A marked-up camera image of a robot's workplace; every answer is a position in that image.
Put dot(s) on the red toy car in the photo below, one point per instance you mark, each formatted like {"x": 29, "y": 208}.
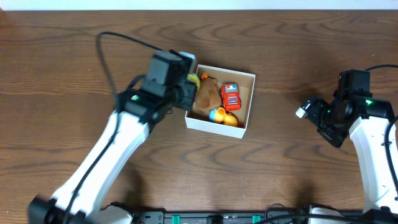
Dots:
{"x": 230, "y": 96}

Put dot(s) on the white open cardboard box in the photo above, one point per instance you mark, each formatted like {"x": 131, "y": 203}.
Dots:
{"x": 245, "y": 83}

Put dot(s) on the orange rubber duck blue cap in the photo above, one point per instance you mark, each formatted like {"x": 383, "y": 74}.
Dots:
{"x": 221, "y": 116}

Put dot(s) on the brown plush capybara toy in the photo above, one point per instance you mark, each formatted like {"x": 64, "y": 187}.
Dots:
{"x": 208, "y": 96}

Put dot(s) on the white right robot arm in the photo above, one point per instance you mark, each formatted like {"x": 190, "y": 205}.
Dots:
{"x": 370, "y": 124}

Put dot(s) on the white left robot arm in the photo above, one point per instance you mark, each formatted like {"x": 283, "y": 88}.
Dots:
{"x": 139, "y": 108}

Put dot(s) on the yellow ball blue letters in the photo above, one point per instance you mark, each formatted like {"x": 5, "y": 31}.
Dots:
{"x": 192, "y": 77}

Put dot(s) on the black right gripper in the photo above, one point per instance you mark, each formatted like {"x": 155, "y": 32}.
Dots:
{"x": 334, "y": 137}

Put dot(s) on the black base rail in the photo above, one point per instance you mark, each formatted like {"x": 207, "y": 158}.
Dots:
{"x": 276, "y": 213}

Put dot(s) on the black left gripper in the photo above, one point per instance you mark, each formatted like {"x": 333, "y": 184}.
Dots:
{"x": 189, "y": 95}

